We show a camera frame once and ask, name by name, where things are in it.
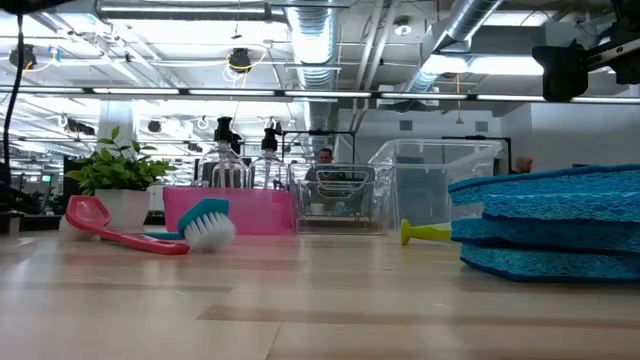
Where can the silver spiral air duct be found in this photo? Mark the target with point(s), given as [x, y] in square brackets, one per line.
[465, 20]
[312, 40]

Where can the large clear plastic bin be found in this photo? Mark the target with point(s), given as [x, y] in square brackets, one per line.
[435, 175]

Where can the red plastic tray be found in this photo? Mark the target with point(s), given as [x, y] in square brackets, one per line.
[240, 212]

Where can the person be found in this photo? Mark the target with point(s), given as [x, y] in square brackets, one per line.
[325, 156]
[523, 164]

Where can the red spoon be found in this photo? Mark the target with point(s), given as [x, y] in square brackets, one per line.
[87, 212]

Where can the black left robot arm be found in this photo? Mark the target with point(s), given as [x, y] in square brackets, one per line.
[30, 5]

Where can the small clear plastic bin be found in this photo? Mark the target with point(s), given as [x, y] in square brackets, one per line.
[345, 200]

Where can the blue dish brush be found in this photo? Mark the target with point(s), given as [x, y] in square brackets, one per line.
[207, 230]

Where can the green plant in white pot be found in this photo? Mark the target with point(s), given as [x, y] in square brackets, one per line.
[120, 170]

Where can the blue sponge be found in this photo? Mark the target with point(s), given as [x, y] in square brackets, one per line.
[550, 265]
[550, 235]
[550, 185]
[560, 209]

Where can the black ceiling device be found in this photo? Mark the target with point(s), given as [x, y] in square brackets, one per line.
[240, 59]
[22, 56]

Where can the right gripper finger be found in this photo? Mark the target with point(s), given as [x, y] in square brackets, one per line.
[562, 70]

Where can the long ceiling light strip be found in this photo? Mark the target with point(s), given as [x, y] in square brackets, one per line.
[135, 91]

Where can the green dish brush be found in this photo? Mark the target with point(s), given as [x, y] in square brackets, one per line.
[425, 232]

